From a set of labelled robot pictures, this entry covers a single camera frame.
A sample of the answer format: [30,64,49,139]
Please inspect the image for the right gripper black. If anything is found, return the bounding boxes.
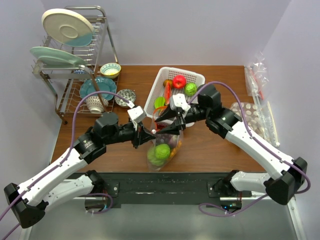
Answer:
[154,102,210,135]

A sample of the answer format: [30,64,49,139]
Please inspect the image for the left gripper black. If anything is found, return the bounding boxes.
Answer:
[104,119,156,149]

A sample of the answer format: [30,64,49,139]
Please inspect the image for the dark grapes bunch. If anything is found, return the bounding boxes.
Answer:
[159,134,179,149]

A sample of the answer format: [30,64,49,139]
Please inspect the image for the clear zip top bag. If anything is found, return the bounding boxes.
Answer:
[146,106,184,172]

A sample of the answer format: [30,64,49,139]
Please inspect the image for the small green cabbage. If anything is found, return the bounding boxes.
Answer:
[155,143,171,160]

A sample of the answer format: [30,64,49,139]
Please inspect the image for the large green cabbage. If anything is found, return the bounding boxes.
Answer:
[147,146,163,167]

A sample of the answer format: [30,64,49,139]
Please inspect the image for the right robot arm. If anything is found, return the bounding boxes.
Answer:
[155,83,309,205]

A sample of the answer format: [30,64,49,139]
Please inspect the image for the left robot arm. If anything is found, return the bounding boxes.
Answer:
[4,106,159,229]

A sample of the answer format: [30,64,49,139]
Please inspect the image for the polka dot plastic bag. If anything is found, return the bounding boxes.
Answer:
[230,102,266,139]

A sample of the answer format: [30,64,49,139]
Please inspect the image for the green leaf vegetable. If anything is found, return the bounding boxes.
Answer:
[154,96,166,109]

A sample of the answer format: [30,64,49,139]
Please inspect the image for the red chili pepper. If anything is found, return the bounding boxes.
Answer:
[163,84,171,106]

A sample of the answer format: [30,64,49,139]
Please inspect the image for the white plastic basket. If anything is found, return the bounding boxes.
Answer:
[144,66,206,118]

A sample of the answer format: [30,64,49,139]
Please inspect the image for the small brown kiwi fruit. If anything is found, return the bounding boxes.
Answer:
[163,79,173,89]

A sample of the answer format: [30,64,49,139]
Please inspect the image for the red apple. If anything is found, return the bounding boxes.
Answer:
[172,75,187,89]

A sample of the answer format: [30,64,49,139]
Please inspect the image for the black white floral bowl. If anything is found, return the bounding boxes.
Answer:
[114,89,136,108]

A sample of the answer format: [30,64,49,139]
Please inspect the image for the grey patterned bowl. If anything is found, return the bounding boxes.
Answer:
[85,96,109,114]

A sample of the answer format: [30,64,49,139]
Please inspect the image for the yellow blue patterned bowl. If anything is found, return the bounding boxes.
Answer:
[100,62,122,79]

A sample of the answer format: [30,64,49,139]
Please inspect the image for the teal scalloped plate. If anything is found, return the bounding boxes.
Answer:
[79,76,117,99]

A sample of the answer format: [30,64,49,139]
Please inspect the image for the metal dish rack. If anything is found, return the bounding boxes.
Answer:
[30,5,118,125]

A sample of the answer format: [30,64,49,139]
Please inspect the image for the stack of clear bags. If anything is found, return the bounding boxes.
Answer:
[244,52,280,148]

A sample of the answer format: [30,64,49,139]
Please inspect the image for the pale green plate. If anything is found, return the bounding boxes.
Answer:
[29,46,86,62]
[38,57,87,67]

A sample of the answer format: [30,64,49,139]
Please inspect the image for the large cream teal plate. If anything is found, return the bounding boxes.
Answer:
[41,8,95,47]

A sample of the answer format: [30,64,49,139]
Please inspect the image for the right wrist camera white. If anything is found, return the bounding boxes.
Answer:
[169,93,191,112]

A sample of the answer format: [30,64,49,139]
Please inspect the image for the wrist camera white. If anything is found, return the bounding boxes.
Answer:
[169,93,191,112]
[127,106,147,123]

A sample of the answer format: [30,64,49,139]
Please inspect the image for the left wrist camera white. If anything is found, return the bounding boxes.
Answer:
[127,106,147,123]

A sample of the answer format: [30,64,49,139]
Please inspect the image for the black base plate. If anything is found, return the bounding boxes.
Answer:
[91,172,252,208]

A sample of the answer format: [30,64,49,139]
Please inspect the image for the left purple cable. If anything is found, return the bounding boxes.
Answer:
[0,90,136,240]

